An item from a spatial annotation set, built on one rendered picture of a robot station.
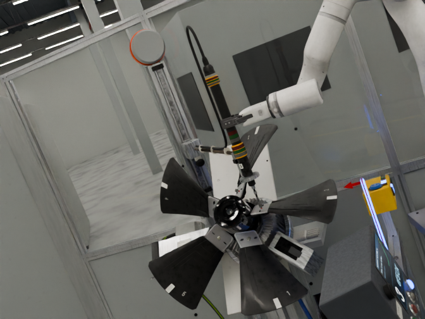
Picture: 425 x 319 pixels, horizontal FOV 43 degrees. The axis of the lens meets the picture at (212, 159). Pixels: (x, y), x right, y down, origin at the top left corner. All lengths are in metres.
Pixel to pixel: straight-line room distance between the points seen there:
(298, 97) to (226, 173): 0.65
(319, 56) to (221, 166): 0.76
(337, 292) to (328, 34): 0.91
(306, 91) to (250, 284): 0.63
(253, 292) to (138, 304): 1.42
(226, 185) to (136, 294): 1.08
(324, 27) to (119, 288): 1.92
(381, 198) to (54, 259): 2.26
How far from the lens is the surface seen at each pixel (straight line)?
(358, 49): 2.41
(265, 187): 2.13
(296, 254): 1.86
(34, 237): 3.61
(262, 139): 1.91
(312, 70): 1.79
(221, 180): 2.22
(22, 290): 3.70
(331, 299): 1.01
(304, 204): 1.79
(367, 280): 0.99
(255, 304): 1.73
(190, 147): 2.35
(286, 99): 1.70
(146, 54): 2.44
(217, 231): 1.88
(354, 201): 2.56
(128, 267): 2.99
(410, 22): 1.77
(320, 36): 1.70
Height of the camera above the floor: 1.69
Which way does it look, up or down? 9 degrees down
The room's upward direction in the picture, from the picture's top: 21 degrees counter-clockwise
